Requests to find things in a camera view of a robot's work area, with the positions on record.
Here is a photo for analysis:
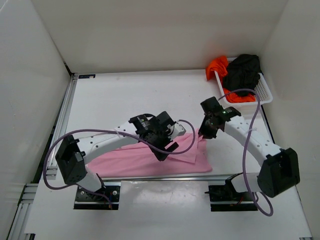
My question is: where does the pink t-shirt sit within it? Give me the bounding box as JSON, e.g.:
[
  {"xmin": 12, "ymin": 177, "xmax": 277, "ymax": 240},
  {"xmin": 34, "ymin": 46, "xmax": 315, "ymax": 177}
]
[{"xmin": 87, "ymin": 136, "xmax": 212, "ymax": 178}]

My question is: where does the black t-shirt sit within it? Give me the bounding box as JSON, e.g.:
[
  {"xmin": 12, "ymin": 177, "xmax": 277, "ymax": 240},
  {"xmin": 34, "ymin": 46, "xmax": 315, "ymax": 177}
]
[{"xmin": 222, "ymin": 54, "xmax": 262, "ymax": 92}]

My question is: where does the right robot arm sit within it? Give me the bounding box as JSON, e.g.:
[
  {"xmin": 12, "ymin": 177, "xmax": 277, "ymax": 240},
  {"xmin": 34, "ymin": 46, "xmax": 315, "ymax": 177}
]
[{"xmin": 198, "ymin": 97, "xmax": 300, "ymax": 200}]

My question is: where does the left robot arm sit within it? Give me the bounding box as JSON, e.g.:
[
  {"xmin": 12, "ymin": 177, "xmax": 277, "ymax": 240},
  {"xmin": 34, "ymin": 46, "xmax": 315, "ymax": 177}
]
[{"xmin": 55, "ymin": 111, "xmax": 186, "ymax": 200}]

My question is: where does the orange t-shirt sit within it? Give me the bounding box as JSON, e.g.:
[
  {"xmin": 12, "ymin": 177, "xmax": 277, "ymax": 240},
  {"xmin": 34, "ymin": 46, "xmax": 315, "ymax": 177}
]
[{"xmin": 205, "ymin": 55, "xmax": 256, "ymax": 104}]

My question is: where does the white plastic basket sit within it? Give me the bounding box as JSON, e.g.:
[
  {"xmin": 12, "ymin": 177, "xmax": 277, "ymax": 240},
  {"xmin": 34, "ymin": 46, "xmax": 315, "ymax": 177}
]
[{"xmin": 213, "ymin": 56, "xmax": 273, "ymax": 107}]

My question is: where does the blue corner label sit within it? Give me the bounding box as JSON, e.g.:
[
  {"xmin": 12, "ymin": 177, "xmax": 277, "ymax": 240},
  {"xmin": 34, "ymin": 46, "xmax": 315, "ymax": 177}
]
[{"xmin": 78, "ymin": 74, "xmax": 96, "ymax": 79}]

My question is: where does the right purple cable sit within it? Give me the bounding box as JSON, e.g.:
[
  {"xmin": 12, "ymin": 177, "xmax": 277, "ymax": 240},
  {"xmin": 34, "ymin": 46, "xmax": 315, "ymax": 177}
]
[{"xmin": 217, "ymin": 88, "xmax": 274, "ymax": 216}]

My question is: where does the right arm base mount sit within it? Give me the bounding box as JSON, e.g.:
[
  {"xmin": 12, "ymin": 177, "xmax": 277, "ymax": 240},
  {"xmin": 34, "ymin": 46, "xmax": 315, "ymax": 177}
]
[{"xmin": 204, "ymin": 184, "xmax": 258, "ymax": 212}]

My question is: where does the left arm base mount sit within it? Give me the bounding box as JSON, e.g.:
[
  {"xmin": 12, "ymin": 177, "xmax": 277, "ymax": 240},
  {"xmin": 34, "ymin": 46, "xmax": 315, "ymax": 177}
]
[{"xmin": 74, "ymin": 180, "xmax": 121, "ymax": 210}]

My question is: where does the aluminium frame rail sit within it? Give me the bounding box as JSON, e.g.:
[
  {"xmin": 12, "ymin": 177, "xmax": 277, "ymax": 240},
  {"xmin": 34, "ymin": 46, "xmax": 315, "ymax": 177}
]
[{"xmin": 6, "ymin": 73, "xmax": 79, "ymax": 240}]

